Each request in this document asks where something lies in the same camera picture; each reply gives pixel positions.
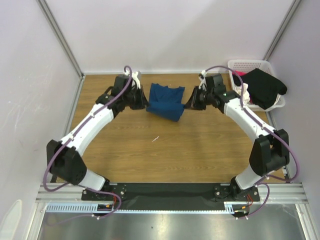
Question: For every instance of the aluminium frame post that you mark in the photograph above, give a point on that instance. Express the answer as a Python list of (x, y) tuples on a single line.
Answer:
[(282, 28), (48, 14)]

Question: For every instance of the white cream garment in basket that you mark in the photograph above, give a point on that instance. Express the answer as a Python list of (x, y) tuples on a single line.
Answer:
[(246, 95)]

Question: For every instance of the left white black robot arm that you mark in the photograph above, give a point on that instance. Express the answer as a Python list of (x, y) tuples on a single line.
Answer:
[(65, 157)]

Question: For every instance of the white plastic laundry basket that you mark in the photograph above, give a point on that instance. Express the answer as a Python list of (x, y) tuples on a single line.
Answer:
[(247, 65)]

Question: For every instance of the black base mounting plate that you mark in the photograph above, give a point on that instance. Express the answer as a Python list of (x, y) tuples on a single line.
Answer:
[(180, 196)]

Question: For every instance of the left aluminium frame post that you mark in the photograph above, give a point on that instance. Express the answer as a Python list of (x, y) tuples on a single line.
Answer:
[(48, 14)]

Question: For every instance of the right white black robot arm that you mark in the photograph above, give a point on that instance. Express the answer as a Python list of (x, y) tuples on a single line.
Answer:
[(269, 151)]

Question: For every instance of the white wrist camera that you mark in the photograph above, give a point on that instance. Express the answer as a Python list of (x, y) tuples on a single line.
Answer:
[(202, 78), (135, 79)]

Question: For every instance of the blue printed t shirt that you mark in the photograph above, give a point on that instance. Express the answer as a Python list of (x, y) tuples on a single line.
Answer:
[(166, 102)]

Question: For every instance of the right aluminium frame post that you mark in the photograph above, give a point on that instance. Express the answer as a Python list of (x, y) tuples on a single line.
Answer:
[(282, 28)]

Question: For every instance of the grey slotted cable duct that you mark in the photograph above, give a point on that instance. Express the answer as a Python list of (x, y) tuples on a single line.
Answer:
[(104, 209)]

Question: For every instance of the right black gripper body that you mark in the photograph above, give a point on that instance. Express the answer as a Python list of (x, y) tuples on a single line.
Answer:
[(196, 98)]

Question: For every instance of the black t shirt in basket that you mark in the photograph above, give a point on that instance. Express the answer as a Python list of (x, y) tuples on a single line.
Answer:
[(263, 88)]

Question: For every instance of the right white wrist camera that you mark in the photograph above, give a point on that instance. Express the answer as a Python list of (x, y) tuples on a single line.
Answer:
[(202, 78)]

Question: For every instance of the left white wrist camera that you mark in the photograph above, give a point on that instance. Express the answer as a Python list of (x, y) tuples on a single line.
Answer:
[(135, 79)]

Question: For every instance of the red garment in basket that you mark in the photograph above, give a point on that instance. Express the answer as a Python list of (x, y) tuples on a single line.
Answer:
[(240, 73)]

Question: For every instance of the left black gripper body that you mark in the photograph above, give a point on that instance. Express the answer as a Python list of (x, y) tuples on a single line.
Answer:
[(134, 99)]

